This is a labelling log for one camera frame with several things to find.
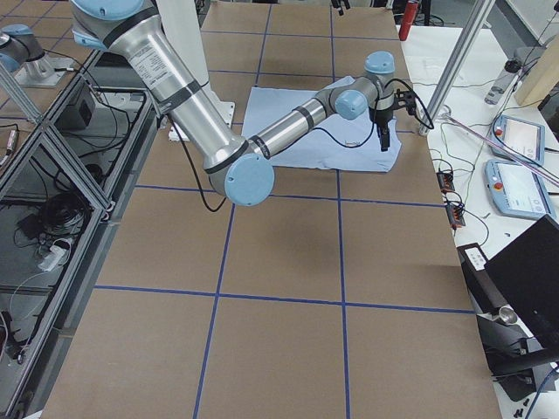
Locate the light blue t-shirt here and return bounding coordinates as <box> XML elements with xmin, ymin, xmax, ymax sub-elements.
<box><xmin>242</xmin><ymin>74</ymin><xmax>401</xmax><ymax>172</ymax></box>

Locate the near teach pendant tablet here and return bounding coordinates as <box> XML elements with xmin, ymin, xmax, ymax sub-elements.
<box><xmin>484</xmin><ymin>159</ymin><xmax>556</xmax><ymax>220</ymax></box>

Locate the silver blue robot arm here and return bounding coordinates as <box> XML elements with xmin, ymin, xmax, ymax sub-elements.
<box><xmin>72</xmin><ymin>1</ymin><xmax>395</xmax><ymax>206</ymax></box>

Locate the aluminium frame post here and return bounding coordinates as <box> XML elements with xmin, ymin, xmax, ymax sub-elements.
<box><xmin>424</xmin><ymin>0</ymin><xmax>495</xmax><ymax>120</ymax></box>

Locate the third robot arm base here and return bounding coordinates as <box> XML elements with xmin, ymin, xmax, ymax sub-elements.
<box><xmin>1</xmin><ymin>24</ymin><xmax>73</xmax><ymax>87</ymax></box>

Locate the orange circuit board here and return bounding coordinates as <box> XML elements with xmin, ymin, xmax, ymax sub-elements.
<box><xmin>445</xmin><ymin>201</ymin><xmax>466</xmax><ymax>230</ymax></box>
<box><xmin>436</xmin><ymin>171</ymin><xmax>455</xmax><ymax>193</ymax></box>

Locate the red cylinder bottle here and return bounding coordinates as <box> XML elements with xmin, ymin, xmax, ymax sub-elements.
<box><xmin>398</xmin><ymin>0</ymin><xmax>419</xmax><ymax>41</ymax></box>

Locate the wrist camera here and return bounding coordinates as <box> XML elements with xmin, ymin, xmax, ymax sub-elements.
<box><xmin>393</xmin><ymin>89</ymin><xmax>417</xmax><ymax>116</ymax></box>

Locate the white power strip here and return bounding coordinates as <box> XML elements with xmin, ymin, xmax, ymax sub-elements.
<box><xmin>38</xmin><ymin>237</ymin><xmax>72</xmax><ymax>271</ymax></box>

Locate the teach pendant tablet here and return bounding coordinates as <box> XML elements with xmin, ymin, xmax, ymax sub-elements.
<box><xmin>484</xmin><ymin>159</ymin><xmax>556</xmax><ymax>220</ymax></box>
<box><xmin>491</xmin><ymin>115</ymin><xmax>545</xmax><ymax>166</ymax></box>

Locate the far teach pendant tablet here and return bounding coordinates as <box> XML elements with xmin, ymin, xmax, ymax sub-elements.
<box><xmin>491</xmin><ymin>115</ymin><xmax>545</xmax><ymax>166</ymax></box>

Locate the black laptop on stand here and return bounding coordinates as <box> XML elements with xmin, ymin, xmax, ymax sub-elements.
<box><xmin>458</xmin><ymin>215</ymin><xmax>558</xmax><ymax>402</ymax></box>

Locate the metal reacher grabber tool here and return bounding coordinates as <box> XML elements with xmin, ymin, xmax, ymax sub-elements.
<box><xmin>437</xmin><ymin>112</ymin><xmax>558</xmax><ymax>187</ymax></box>

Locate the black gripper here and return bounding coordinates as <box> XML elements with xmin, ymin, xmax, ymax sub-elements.
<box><xmin>369</xmin><ymin>93</ymin><xmax>394</xmax><ymax>151</ymax></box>

